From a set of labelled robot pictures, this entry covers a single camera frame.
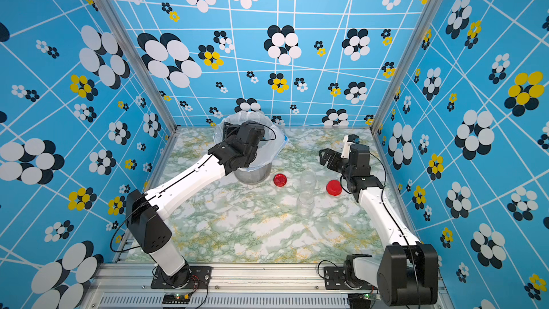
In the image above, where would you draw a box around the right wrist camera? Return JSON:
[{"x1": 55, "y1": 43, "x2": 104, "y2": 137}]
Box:
[{"x1": 341, "y1": 134, "x2": 360, "y2": 159}]

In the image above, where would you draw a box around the clear jar large red lid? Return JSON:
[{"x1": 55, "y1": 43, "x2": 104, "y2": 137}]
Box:
[{"x1": 297, "y1": 192, "x2": 315, "y2": 215}]

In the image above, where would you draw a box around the right green circuit board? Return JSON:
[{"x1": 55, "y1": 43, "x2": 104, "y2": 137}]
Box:
[{"x1": 347, "y1": 293, "x2": 377, "y2": 309}]

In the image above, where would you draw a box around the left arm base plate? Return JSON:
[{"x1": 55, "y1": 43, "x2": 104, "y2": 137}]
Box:
[{"x1": 150, "y1": 266, "x2": 213, "y2": 290}]

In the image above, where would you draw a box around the clear jar of mung beans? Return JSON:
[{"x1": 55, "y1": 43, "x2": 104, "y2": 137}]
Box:
[{"x1": 298, "y1": 170, "x2": 317, "y2": 193}]

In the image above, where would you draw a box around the small red jar lid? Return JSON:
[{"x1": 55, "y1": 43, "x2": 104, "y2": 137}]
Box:
[{"x1": 273, "y1": 173, "x2": 287, "y2": 187}]

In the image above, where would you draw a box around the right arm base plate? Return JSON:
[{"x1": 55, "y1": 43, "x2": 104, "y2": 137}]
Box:
[{"x1": 320, "y1": 266, "x2": 377, "y2": 292}]

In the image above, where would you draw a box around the green circuit board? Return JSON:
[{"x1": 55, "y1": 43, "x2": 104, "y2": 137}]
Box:
[
  {"x1": 347, "y1": 293, "x2": 377, "y2": 309},
  {"x1": 162, "y1": 293, "x2": 192, "y2": 306}
]

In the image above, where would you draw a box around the left green circuit board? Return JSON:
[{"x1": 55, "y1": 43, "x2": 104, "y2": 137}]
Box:
[{"x1": 162, "y1": 293, "x2": 192, "y2": 306}]

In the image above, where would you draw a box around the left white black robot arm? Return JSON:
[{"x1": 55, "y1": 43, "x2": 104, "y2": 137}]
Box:
[{"x1": 124, "y1": 121, "x2": 267, "y2": 288}]

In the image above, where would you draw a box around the aluminium front frame rail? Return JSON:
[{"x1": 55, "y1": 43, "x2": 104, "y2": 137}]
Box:
[{"x1": 81, "y1": 262, "x2": 451, "y2": 309}]

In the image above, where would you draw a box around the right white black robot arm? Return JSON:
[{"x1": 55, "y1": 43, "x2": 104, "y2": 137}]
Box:
[{"x1": 319, "y1": 142, "x2": 439, "y2": 307}]

